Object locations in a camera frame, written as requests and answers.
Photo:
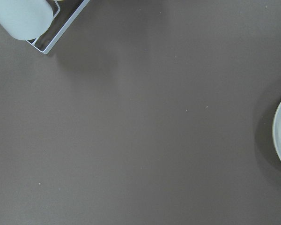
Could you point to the white cup rack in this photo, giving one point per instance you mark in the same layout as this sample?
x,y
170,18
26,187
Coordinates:
x,y
64,13

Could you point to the white cup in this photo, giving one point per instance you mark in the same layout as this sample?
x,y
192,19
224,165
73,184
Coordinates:
x,y
25,19

